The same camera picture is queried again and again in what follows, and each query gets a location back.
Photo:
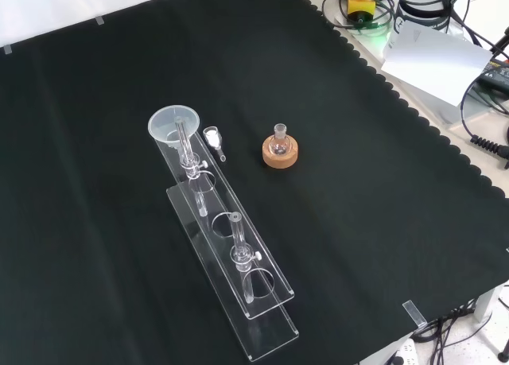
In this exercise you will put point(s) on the translucent plastic funnel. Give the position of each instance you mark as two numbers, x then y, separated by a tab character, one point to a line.
161	124

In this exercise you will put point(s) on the glass weighing funnel with powder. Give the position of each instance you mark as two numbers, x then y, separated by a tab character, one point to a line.
212	138

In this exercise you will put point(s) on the clear acrylic funnel stand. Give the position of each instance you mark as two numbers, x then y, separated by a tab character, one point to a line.
226	257

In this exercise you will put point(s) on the small glass round-bottom flask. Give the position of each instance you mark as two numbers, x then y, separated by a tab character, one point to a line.
280	144

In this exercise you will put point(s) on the black bench cloth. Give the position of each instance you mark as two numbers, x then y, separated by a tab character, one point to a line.
358	206

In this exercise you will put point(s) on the yellow emergency stop button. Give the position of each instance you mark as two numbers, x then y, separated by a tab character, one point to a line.
360	3

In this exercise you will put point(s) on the pale board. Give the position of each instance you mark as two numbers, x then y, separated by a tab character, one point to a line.
433	59

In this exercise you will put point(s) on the clear tape strip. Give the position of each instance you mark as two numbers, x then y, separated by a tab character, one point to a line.
7	49
99	21

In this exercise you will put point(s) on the white power strip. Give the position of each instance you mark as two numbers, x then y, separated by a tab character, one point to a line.
403	353

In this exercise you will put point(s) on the black power adapter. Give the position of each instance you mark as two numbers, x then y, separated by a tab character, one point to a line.
497	74

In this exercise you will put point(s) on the white table leg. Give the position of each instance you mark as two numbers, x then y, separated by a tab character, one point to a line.
488	303

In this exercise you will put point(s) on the black tripod leg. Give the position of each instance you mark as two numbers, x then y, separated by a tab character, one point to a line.
502	43

